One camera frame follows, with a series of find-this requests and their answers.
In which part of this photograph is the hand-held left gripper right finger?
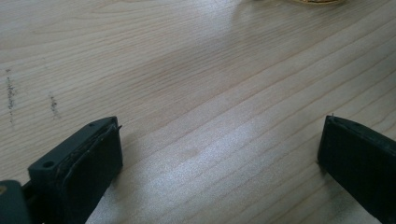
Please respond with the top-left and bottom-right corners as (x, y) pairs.
(317, 114), (396, 224)

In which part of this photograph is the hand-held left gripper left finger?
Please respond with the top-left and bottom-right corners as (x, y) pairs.
(21, 116), (124, 224)

